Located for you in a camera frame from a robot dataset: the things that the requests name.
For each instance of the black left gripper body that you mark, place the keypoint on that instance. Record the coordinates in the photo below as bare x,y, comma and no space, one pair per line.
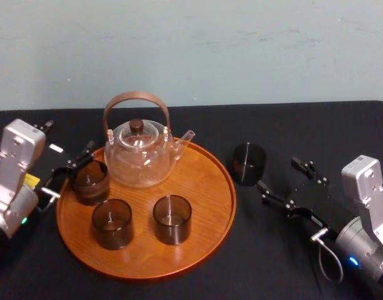
50,159

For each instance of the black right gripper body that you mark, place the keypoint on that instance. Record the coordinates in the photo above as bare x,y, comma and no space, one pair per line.
322,203

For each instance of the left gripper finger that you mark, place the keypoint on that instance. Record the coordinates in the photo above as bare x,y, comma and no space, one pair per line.
45,125
82,157

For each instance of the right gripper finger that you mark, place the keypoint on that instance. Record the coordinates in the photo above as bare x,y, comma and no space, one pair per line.
311,170
277,198

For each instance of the round brown wooden tray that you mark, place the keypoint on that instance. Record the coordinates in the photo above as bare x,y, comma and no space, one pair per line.
141,256

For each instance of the smoked glass cup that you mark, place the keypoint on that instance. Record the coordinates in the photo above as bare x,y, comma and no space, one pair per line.
172,232
113,232
250,170
91,192

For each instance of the glass lid with brown knob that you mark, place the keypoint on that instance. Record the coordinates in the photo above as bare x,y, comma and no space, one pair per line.
136,125

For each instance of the black table cloth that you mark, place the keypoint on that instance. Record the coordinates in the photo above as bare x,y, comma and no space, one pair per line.
272,265

